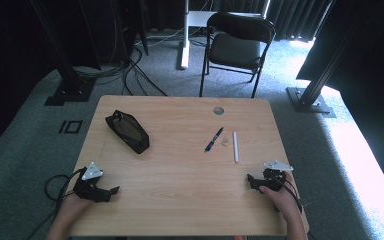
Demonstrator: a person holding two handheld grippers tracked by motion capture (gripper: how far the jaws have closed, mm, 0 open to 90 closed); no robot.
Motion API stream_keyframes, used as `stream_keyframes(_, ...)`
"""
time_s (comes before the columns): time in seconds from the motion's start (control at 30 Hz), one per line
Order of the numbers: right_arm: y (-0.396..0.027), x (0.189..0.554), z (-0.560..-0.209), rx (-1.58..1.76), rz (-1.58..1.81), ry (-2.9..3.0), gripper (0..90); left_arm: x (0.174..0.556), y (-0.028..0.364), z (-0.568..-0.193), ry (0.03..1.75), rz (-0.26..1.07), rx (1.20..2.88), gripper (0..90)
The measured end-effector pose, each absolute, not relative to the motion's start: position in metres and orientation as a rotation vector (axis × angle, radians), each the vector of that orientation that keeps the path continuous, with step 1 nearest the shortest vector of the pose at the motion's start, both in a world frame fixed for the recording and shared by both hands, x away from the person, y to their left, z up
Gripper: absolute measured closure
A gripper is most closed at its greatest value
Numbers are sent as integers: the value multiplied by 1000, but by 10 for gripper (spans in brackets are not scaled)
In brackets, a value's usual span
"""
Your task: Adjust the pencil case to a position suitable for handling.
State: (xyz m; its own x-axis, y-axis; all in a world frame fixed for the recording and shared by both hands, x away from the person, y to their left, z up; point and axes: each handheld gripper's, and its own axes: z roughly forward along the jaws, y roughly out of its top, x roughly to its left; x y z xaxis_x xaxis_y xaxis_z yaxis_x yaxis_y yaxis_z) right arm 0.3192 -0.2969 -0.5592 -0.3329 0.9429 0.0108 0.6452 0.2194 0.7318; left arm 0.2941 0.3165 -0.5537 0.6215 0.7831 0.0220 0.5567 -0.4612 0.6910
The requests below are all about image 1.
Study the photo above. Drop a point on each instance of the person's left hand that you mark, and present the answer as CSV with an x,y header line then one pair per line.
x,y
75,205

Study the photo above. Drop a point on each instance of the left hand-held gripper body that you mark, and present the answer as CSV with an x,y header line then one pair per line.
x,y
87,186

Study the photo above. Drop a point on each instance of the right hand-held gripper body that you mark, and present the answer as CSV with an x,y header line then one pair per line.
x,y
273,178

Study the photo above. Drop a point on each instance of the black pencil case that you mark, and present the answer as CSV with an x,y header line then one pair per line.
x,y
128,131

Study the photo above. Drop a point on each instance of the white pen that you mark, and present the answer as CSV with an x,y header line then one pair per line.
x,y
235,146

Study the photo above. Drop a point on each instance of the blue pen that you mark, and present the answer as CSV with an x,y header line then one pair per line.
x,y
213,140

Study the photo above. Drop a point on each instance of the person's right hand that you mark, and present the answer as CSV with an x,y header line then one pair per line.
x,y
281,200

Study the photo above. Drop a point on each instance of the black metal stand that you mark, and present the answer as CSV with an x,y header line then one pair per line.
x,y
308,100
70,90

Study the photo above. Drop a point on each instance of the black folding chair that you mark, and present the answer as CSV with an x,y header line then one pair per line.
x,y
235,50

